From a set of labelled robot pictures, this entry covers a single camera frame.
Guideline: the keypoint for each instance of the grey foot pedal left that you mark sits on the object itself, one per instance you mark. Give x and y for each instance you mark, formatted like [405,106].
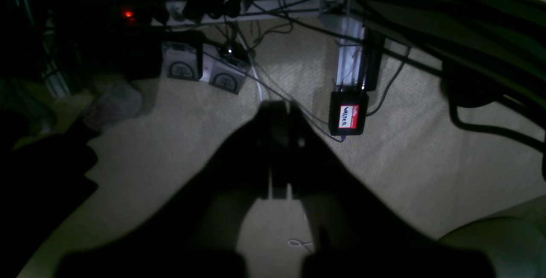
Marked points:
[182,61]

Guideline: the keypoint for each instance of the grey foot pedal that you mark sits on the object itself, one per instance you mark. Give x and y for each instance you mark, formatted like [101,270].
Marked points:
[228,74]
[182,61]

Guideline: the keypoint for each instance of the grey foot pedal right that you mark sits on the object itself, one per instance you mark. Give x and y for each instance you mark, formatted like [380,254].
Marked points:
[228,74]

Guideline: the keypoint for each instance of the black box with name tag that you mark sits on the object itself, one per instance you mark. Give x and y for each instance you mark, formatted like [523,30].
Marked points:
[347,113]

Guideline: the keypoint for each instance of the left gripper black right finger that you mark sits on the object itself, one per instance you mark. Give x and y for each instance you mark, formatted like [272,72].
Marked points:
[355,234]

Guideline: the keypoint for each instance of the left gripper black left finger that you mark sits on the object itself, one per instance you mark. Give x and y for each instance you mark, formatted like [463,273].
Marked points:
[195,233]

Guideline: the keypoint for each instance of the white power strip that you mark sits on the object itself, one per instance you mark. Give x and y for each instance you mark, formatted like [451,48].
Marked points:
[170,13]

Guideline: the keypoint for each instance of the aluminium table leg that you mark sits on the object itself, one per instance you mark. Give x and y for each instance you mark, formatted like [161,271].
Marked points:
[350,53]

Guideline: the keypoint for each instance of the black tablecloth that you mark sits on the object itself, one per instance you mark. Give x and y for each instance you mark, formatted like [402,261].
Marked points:
[503,40]

